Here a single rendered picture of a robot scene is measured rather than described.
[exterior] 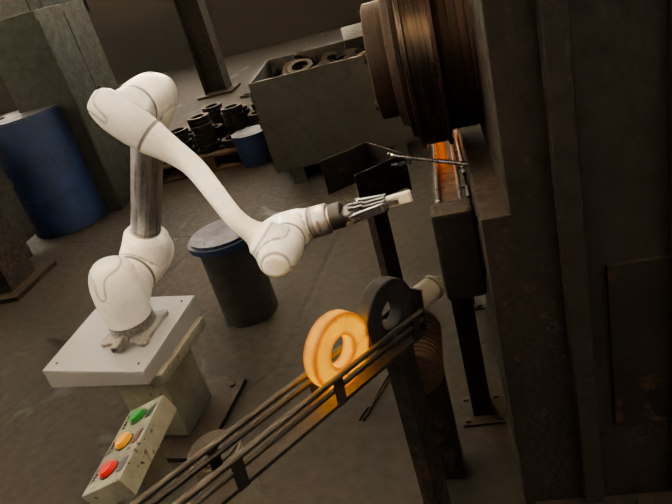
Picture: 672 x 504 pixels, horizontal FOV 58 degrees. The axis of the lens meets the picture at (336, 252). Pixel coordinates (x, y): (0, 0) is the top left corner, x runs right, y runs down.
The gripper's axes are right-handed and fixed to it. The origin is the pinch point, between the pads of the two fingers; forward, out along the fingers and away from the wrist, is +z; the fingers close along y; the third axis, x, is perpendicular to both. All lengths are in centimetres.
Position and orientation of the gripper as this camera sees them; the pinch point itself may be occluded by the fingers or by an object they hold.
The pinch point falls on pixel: (398, 198)
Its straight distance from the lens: 169.1
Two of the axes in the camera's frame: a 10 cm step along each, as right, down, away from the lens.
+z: 9.4, -2.4, -2.5
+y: -1.1, 4.8, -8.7
